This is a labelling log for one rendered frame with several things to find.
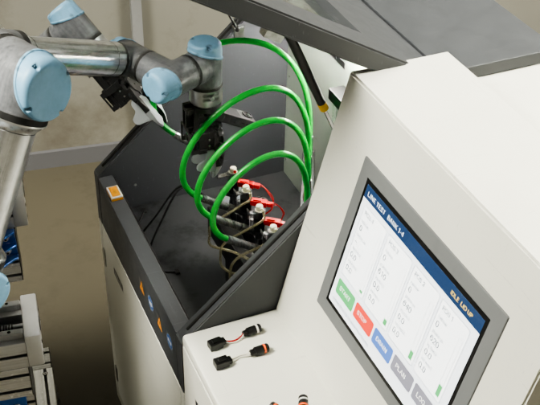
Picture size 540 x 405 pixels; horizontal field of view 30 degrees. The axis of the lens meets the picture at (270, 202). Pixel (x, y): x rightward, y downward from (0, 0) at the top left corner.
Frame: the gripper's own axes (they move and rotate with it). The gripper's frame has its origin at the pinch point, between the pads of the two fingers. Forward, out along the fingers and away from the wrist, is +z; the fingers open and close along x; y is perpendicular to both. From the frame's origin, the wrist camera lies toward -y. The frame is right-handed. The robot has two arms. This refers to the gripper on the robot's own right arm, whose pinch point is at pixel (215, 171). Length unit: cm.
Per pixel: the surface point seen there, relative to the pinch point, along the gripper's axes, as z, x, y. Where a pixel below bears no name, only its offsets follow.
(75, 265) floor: 112, -109, 16
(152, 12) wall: 45, -170, -38
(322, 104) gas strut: -35.1, 32.7, -10.3
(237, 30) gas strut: -19.2, -30.3, -17.8
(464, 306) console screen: -28, 86, -10
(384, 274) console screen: -18, 65, -8
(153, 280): 16.9, 13.1, 20.8
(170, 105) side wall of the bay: -0.5, -31.0, 0.6
